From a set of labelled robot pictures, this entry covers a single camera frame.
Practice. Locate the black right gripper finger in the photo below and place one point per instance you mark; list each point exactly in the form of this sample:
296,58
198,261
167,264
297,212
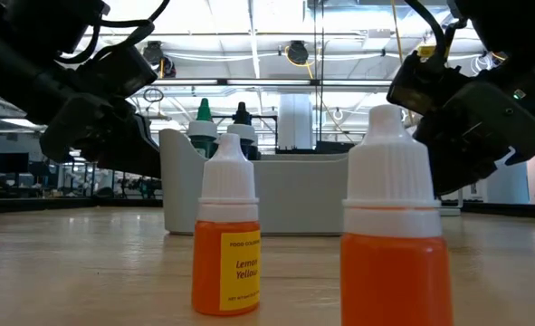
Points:
457,167

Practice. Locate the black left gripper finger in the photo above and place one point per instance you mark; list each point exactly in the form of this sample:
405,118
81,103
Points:
133,154

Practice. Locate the orange dye bottle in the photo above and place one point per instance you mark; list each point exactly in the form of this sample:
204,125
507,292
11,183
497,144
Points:
391,181

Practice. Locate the green-cap food coloring bottle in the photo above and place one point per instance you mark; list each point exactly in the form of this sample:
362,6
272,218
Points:
203,111

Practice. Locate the small lemon yellow dropper bottle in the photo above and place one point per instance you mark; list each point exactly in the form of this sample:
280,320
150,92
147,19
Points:
228,181

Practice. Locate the black-cap food coloring bottle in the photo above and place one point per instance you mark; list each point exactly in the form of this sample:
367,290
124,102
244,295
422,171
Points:
242,113

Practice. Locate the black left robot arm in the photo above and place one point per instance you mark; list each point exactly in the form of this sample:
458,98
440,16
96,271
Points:
54,22

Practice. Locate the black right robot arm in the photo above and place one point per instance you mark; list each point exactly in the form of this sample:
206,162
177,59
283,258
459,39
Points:
520,27

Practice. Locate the distant dark monitor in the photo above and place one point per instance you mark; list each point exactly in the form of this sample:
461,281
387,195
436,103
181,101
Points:
12,163

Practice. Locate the black mesh computer case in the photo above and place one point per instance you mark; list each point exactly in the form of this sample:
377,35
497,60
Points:
332,147

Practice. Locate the overhead rig light bar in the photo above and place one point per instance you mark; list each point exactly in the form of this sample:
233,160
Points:
267,83

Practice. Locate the white building column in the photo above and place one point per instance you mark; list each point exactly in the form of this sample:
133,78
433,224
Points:
295,122

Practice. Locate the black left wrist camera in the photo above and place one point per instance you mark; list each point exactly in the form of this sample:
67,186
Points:
117,72

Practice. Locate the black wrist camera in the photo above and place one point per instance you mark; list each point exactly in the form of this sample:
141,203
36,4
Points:
117,72
425,86

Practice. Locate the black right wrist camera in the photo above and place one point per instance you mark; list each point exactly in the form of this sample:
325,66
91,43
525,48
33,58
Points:
425,86

